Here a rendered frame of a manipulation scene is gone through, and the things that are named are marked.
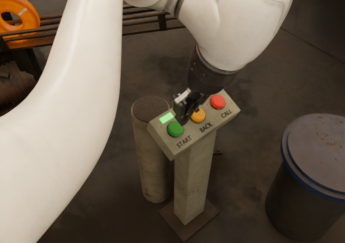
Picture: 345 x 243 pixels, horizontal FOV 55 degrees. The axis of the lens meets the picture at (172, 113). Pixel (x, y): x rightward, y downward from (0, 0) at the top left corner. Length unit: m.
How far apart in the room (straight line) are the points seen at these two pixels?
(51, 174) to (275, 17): 0.33
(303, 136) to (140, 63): 1.14
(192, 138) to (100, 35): 0.60
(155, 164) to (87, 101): 0.93
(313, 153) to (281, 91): 0.83
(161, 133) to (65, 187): 0.64
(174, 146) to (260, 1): 0.49
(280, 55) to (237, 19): 1.68
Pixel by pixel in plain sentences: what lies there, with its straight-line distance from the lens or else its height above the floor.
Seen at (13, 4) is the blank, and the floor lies 0.76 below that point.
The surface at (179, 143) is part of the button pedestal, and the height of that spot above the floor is 0.59.
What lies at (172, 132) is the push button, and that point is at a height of 0.61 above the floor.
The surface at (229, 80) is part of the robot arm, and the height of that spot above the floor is 0.89.
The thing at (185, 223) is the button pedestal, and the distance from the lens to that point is 1.33.
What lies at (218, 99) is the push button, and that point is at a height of 0.61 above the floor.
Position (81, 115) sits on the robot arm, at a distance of 0.21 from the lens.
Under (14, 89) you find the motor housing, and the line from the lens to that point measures 1.22.
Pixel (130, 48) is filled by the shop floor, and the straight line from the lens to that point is 2.07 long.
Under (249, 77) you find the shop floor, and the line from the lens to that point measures 1.91.
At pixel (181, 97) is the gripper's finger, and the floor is 0.82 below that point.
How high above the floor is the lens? 1.26
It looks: 49 degrees down
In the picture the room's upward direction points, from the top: straight up
